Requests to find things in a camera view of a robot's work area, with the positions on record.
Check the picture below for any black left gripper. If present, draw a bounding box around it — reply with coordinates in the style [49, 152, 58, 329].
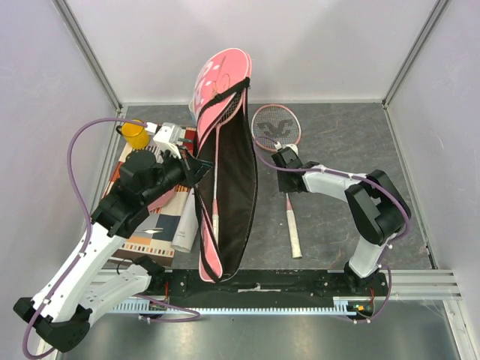
[142, 144, 215, 205]

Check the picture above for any pink badminton racket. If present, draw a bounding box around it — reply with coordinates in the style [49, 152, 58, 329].
[212, 101, 242, 245]
[251, 104, 302, 260]

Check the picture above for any pink sport racket bag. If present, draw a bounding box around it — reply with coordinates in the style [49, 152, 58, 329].
[192, 48, 258, 284]

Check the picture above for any white shuttlecock tube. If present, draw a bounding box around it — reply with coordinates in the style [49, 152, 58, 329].
[172, 189, 198, 253]

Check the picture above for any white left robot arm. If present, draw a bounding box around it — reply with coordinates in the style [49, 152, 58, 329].
[13, 147, 213, 353]

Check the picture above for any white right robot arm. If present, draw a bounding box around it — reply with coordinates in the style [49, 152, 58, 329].
[271, 147, 411, 296]

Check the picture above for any pink dotted plate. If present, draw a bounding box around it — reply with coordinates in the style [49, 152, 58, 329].
[148, 188, 176, 212]

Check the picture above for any light blue mug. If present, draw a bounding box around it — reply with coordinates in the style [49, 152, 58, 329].
[188, 99, 197, 123]

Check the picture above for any yellow enamel mug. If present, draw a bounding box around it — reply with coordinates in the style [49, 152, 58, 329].
[115, 119, 150, 150]

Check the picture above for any metal spoon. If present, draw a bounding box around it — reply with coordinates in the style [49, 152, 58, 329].
[136, 227, 164, 234]

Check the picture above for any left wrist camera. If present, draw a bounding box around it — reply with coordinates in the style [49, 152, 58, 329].
[145, 122, 182, 159]

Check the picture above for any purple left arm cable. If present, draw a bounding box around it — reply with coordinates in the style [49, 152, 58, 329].
[22, 118, 203, 357]

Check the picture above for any white slotted cable duct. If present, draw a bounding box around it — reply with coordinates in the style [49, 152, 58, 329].
[108, 298, 374, 316]

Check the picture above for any aluminium frame post left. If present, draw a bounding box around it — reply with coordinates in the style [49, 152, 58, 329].
[52, 0, 123, 113]

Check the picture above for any aluminium frame post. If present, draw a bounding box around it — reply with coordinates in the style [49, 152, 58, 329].
[382, 0, 451, 106]
[52, 0, 123, 113]

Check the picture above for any aluminium frame post right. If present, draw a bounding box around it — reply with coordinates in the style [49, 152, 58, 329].
[382, 0, 451, 106]

